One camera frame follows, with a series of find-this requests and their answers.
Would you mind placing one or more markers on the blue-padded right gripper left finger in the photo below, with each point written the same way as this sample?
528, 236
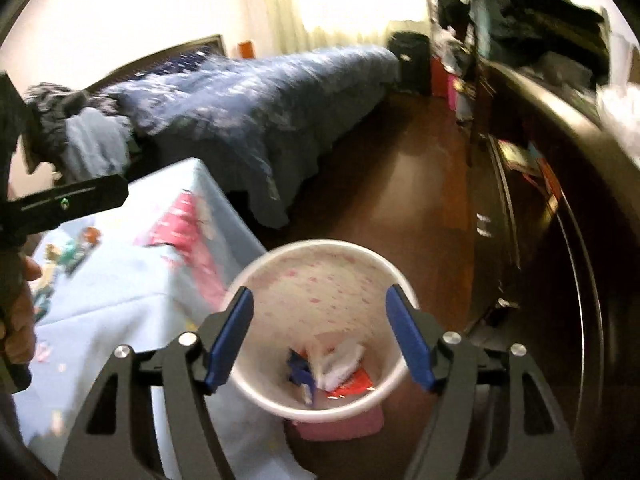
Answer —
222, 335

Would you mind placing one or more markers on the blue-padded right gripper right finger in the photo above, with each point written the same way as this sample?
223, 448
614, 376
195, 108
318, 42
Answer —
416, 333

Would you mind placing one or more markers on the red snack bag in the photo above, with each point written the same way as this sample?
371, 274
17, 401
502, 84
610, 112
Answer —
359, 382

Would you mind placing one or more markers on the white pink-speckled trash bin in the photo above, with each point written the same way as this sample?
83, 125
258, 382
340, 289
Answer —
320, 291

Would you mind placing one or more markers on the person's left hand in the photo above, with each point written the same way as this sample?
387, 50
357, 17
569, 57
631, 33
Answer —
18, 337

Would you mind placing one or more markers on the colourful candy wrapper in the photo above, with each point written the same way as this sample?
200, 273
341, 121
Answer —
75, 251

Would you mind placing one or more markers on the dark blue foil wrapper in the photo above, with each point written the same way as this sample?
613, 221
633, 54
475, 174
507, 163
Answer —
299, 373

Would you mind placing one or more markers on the light blue cartoon tablecloth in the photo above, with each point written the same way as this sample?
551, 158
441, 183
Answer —
114, 392

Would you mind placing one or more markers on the crumpled white paper tissue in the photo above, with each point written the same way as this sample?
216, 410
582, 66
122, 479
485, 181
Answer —
332, 365

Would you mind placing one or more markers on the dark grey jacket pile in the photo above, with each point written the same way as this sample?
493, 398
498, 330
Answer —
51, 105

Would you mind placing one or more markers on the dark wooden dresser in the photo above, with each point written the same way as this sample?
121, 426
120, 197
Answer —
555, 218

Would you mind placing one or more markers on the dark blue patterned duvet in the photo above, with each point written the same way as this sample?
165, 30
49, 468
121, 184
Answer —
259, 125

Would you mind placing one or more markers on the dark wooden bed headboard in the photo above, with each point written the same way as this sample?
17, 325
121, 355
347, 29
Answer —
181, 58

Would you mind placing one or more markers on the orange wooden nightstand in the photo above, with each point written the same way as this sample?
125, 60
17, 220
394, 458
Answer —
246, 49

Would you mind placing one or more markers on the black suitcase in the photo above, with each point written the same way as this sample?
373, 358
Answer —
413, 51

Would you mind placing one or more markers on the dark hanging coat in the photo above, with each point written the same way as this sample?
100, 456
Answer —
523, 32

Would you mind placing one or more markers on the pale green window curtain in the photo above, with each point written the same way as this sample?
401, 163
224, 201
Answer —
288, 26

